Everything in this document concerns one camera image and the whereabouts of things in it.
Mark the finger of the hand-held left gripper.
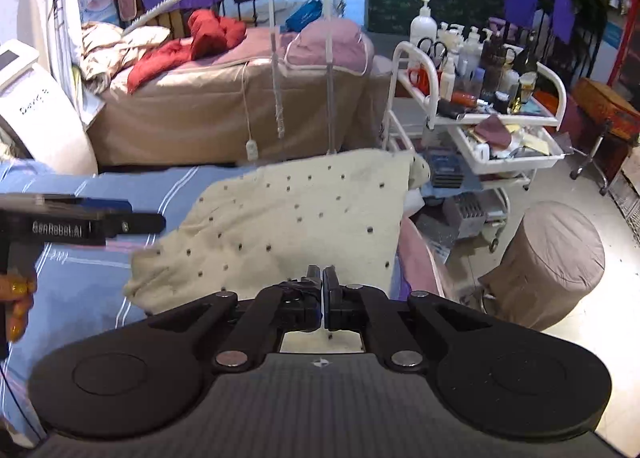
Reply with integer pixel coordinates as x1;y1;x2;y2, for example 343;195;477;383
102;212;167;241
75;197;135;215

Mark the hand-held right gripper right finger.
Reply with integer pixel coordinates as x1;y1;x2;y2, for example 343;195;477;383
323;265;493;372

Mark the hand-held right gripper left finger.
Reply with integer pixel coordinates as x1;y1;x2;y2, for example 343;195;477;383
147;265;324;372

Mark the cream polka dot shirt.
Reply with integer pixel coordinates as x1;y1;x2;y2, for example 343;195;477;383
122;148;432;355

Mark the person's left hand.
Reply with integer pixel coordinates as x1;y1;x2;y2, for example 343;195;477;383
0;272;39;345

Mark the white beauty machine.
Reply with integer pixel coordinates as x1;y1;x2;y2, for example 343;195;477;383
0;38;98;176

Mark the tan covered massage bed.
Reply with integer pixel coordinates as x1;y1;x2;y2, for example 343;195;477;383
87;18;396;169

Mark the crumpled beige blanket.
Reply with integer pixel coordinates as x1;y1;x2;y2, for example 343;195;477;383
80;20;171;94

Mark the grey ribbed appliance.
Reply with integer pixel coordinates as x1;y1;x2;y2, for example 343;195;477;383
442;193;488;239

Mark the white hanging garment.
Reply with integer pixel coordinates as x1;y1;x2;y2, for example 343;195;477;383
42;0;83;109

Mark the red jacket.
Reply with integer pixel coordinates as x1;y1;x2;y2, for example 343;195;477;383
126;9;247;94

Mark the taupe covered round stool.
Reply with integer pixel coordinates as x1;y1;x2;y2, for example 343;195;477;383
477;200;606;331

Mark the white trolley cart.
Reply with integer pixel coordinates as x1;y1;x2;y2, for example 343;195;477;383
382;40;568;251

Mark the red cup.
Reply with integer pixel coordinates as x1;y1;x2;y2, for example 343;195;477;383
409;65;431;96

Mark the white arched lamp stand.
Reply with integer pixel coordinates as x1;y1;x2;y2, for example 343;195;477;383
121;0;337;155

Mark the blue bag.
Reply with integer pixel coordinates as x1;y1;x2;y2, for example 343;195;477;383
285;0;323;33

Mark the group of cosmetic bottles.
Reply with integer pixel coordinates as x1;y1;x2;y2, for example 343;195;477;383
437;20;538;114

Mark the white pump bottle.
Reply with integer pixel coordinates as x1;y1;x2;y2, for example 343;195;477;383
410;0;438;54

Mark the green patterned board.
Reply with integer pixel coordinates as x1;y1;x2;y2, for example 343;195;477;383
365;0;506;36

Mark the orange wooden box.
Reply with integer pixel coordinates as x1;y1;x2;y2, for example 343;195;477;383
570;78;640;144

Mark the white cable with switch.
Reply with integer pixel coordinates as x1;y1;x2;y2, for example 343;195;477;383
240;63;261;161

